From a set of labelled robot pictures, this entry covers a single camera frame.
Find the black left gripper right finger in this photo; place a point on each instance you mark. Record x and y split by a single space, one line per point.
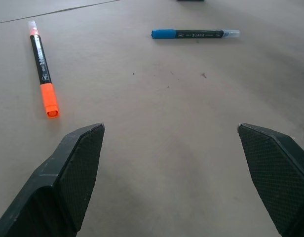
277 172

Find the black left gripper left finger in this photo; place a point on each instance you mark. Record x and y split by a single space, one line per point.
55 187

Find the orange marker pen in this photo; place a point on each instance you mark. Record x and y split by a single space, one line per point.
43 69

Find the blue marker pen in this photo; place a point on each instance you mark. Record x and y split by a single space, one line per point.
191 34

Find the dark object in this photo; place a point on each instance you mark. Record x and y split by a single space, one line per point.
191 0

